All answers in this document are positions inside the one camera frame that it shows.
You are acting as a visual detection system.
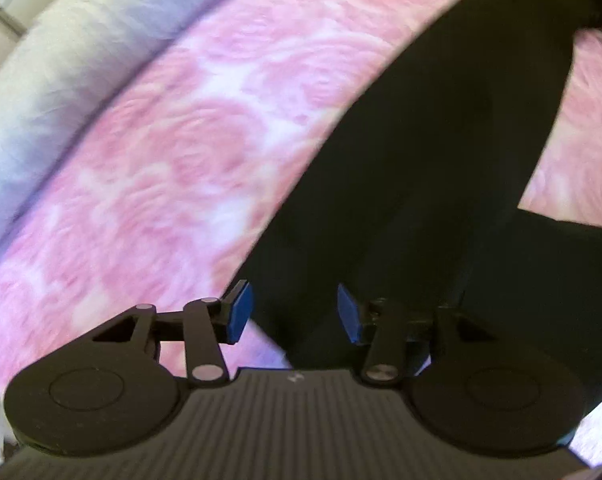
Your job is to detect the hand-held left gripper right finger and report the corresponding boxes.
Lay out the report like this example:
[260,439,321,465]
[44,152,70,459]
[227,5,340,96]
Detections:
[336,284,482,384]

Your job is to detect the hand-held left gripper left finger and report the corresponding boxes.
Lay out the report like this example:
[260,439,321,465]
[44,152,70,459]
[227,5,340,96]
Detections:
[89,280,256,387]

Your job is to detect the pink floral bed sheet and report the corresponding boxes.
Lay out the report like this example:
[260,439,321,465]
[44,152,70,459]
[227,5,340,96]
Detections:
[0,0,602,466]

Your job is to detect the black pants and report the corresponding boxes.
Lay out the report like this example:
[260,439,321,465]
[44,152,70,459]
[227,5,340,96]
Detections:
[251,0,602,411]

